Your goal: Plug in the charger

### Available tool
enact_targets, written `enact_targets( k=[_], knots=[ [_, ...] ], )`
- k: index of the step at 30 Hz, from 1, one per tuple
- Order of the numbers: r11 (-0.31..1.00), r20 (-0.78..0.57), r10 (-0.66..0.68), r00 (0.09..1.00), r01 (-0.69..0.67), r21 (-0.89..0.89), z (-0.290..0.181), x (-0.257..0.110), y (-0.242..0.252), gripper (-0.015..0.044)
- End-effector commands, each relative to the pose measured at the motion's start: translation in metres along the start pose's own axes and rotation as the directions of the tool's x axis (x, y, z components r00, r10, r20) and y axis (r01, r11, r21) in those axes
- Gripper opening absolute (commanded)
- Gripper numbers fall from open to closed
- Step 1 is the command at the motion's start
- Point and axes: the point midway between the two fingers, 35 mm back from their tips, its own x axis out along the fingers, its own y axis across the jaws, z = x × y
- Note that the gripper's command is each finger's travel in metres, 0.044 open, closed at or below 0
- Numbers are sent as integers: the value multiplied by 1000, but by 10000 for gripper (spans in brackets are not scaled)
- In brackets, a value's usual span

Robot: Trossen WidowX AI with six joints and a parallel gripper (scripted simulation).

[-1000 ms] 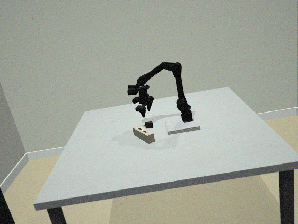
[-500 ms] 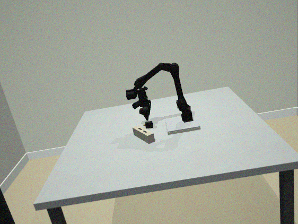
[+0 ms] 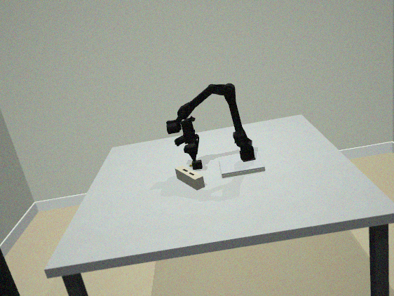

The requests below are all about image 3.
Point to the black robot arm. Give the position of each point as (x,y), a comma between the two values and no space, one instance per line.
(228,91)

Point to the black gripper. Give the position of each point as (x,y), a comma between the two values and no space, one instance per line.
(191,147)

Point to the black two-prong plug charger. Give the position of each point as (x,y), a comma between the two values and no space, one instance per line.
(196,165)

